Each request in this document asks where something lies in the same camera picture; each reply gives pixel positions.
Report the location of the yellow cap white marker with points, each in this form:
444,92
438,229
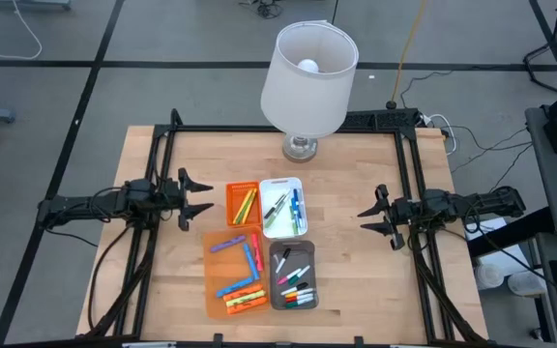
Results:
299,293

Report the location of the pink cap white marker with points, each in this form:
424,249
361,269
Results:
288,277

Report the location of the slim yellow highlighter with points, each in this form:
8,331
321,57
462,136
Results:
243,207

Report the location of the fat sky blue marker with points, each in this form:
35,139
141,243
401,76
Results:
251,261
235,287

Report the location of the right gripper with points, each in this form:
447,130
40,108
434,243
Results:
394,212

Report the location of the black perforated electronics box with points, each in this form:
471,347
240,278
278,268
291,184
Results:
385,118

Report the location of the teal cap white marker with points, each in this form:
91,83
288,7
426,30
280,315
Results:
299,274

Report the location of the slim orange highlighter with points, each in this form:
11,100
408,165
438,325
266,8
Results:
250,207

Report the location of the dark blue cap white marker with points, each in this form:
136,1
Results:
300,217

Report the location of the red cap white marker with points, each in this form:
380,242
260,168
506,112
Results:
299,298

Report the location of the purple highlighter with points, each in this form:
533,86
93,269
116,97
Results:
227,244

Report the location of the green cap white marker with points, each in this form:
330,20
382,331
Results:
300,302

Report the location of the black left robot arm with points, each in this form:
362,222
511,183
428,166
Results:
75,205

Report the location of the small orange translucent bin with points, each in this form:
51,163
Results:
242,205

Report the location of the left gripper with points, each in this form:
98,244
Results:
183,203

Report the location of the brown cap white marker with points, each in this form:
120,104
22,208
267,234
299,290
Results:
274,207

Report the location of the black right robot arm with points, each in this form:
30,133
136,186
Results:
491,203

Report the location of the black rail bracket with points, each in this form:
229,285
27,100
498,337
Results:
359,341
218,339

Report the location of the clear plastic cup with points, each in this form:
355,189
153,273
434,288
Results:
489,276
527,283

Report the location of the light blue cap white marker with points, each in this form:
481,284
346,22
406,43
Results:
296,200

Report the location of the slim green highlighter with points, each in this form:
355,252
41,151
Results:
246,208

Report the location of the lime yellow highlighter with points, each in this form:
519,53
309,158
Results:
245,298

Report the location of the large orange translucent bin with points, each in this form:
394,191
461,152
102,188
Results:
225,270

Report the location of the grey translucent bin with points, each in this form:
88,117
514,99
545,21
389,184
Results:
293,275

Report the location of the white plastic bin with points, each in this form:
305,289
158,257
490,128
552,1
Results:
283,208

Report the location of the black cap white marker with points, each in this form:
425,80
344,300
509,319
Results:
295,289
283,260

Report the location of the white paper sheet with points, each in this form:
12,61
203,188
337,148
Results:
496,227

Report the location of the white shade table lamp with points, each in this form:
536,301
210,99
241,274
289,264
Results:
302,101

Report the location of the pink highlighter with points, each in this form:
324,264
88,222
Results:
257,251

